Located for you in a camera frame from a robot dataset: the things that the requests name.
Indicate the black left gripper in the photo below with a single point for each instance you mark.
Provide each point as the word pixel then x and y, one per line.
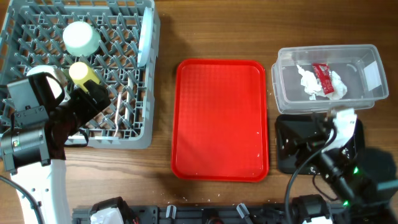
pixel 91 109

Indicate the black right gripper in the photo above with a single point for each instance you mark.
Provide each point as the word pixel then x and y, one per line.
pixel 310 143

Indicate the yellow plastic cup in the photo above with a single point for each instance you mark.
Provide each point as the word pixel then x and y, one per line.
pixel 80 73

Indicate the white plastic spoon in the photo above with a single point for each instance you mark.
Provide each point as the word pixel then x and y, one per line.
pixel 116 118

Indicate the white plastic fork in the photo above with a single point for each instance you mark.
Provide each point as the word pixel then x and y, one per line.
pixel 127 115

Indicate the mint green bowl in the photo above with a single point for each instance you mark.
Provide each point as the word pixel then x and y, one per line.
pixel 80 38

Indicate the red ketchup sachet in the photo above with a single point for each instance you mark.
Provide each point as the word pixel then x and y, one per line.
pixel 324 75

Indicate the light blue round plate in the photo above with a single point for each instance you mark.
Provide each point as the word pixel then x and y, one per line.
pixel 145 40

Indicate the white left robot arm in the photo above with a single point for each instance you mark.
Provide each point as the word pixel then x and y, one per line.
pixel 33 148

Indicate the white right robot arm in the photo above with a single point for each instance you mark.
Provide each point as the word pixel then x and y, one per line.
pixel 363 178

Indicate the clear plastic waste bin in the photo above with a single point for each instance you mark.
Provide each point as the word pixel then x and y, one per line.
pixel 359 67

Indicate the grey plastic dishwasher rack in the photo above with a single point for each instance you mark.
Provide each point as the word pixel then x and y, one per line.
pixel 31 35

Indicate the black plastic tray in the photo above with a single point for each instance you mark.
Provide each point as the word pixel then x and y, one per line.
pixel 292 128

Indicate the crumpled white paper napkin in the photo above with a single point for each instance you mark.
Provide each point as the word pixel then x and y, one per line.
pixel 312 85

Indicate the red plastic serving tray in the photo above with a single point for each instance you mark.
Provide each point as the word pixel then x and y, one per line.
pixel 220 129

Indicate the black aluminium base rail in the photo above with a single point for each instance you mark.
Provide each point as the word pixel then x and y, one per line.
pixel 267 213

